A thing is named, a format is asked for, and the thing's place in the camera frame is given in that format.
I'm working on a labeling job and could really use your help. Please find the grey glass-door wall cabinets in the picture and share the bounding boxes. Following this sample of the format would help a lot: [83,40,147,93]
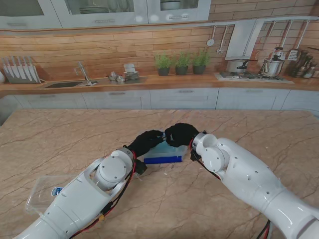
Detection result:
[0,0,212,29]

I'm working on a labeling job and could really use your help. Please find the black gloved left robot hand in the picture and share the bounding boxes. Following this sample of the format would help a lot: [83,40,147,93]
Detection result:
[127,129,165,158]

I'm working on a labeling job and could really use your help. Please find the plates stacked inside cabinet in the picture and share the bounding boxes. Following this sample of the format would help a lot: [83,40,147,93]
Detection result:
[79,6,111,14]

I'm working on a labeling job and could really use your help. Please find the clear plastic crate blue clips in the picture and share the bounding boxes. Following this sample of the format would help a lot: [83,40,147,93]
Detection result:
[143,131,189,165]

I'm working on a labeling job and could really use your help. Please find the wooden kitchen countertop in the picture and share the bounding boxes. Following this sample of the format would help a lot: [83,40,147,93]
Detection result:
[0,72,319,98]

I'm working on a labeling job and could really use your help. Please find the red black arm cable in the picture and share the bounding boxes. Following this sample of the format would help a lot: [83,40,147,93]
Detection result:
[256,218,273,239]
[74,152,140,239]

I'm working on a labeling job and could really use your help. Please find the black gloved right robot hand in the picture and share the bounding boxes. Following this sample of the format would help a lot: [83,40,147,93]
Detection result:
[164,122,200,148]

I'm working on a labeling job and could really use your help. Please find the clear plastic bag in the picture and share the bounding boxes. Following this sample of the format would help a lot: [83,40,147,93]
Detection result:
[149,142,187,157]

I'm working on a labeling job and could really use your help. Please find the bowl inside cabinet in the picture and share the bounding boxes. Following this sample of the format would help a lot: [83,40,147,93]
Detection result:
[159,0,181,11]

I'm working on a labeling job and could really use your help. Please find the red black left arm cable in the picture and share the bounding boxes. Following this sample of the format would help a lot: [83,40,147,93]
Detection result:
[74,152,140,239]

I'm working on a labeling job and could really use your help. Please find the red black right arm cable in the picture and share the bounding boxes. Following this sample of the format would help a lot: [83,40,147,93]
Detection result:
[256,218,273,239]

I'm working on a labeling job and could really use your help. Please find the grey base cabinets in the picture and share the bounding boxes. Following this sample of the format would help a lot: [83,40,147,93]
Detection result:
[0,88,319,111]

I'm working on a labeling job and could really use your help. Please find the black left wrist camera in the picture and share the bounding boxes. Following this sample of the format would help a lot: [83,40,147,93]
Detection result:
[135,160,148,175]

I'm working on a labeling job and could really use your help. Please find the clear plastic lid blue label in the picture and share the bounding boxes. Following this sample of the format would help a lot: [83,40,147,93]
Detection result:
[24,174,76,216]

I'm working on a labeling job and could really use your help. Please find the knife block with knives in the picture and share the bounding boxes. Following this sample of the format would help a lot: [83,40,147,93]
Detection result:
[1,56,42,84]

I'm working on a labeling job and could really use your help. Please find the stack of plates with cups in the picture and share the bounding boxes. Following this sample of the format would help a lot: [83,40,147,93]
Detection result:
[123,63,140,82]

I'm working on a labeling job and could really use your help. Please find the hanging copper-handled utensil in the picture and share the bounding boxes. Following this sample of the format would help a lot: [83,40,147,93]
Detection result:
[279,21,294,49]
[263,21,277,43]

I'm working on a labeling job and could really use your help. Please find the dark kitchen sink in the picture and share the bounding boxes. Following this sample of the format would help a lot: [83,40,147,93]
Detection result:
[44,81,84,89]

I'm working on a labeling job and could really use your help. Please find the steel kitchen faucet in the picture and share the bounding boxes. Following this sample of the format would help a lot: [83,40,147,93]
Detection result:
[74,61,97,87]

